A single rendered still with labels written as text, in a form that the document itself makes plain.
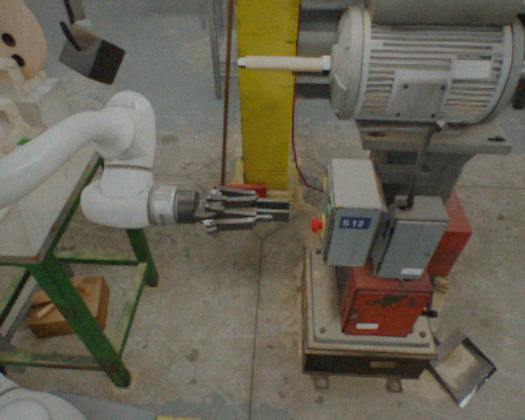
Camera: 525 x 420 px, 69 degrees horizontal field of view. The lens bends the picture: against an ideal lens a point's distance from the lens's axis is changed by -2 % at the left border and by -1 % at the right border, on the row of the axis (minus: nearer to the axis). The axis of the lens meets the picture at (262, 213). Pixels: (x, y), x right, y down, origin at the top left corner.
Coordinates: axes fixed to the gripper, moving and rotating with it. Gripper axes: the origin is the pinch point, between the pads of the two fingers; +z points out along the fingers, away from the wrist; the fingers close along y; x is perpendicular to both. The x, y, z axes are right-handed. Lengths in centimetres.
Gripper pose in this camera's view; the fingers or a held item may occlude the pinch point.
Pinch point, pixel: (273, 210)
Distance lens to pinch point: 83.7
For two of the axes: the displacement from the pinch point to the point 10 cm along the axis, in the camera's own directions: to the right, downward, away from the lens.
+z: 10.0, 0.4, -0.4
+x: 0.0, -6.9, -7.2
